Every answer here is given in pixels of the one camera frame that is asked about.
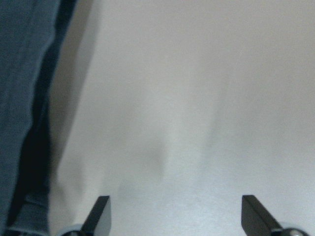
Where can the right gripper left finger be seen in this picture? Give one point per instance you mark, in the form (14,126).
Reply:
(98,222)

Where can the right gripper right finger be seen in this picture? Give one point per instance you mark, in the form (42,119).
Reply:
(257,220)

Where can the black t-shirt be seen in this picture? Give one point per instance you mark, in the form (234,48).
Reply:
(31,37)

